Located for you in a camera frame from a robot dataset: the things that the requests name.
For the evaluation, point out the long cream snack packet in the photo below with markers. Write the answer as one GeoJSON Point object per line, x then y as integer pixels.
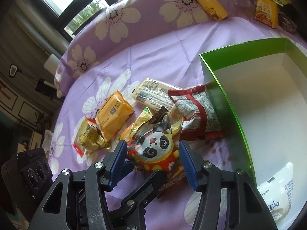
{"type": "Point", "coordinates": [150, 91]}

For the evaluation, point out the clear wrapped bag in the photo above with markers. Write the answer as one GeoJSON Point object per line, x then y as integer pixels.
{"type": "Point", "coordinates": [286, 20]}

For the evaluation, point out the white tissue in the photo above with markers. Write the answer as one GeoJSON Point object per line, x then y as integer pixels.
{"type": "Point", "coordinates": [47, 137]}

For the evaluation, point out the small brown snack packet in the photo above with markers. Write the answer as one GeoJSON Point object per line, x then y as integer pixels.
{"type": "Point", "coordinates": [157, 116]}

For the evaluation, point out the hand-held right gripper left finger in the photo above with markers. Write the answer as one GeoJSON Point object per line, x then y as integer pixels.
{"type": "Point", "coordinates": [118, 163]}

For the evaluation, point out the red and white snack packet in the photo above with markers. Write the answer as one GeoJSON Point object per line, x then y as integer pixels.
{"type": "Point", "coordinates": [199, 110]}

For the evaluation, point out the small black wall device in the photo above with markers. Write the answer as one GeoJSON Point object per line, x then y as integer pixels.
{"type": "Point", "coordinates": [13, 70]}

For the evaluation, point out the yellow carton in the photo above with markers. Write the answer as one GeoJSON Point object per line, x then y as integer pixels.
{"type": "Point", "coordinates": [266, 12]}

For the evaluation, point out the orange patterned snack packet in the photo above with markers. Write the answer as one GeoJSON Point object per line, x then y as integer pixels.
{"type": "Point", "coordinates": [171, 184]}

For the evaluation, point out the yellow green snack packet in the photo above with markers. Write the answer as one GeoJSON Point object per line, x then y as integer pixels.
{"type": "Point", "coordinates": [141, 122]}

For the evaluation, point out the panda print snack packet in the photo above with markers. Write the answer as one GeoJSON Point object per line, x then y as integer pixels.
{"type": "Point", "coordinates": [153, 148]}

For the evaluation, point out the cream packet with red edges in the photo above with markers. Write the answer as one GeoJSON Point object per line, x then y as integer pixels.
{"type": "Point", "coordinates": [80, 136]}

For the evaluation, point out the green cardboard box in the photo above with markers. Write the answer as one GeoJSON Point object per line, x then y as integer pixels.
{"type": "Point", "coordinates": [263, 100]}

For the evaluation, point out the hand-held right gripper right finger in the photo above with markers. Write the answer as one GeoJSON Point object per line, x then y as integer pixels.
{"type": "Point", "coordinates": [188, 165]}

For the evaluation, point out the yellow bear print bottle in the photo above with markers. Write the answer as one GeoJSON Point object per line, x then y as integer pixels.
{"type": "Point", "coordinates": [211, 7]}

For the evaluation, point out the white cylinder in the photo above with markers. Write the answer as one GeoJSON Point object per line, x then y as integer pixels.
{"type": "Point", "coordinates": [50, 64]}

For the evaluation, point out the black framed window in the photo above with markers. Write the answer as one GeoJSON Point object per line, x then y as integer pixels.
{"type": "Point", "coordinates": [60, 0]}

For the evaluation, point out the small yellow snack packet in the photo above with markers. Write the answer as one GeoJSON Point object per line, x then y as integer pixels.
{"type": "Point", "coordinates": [174, 125]}

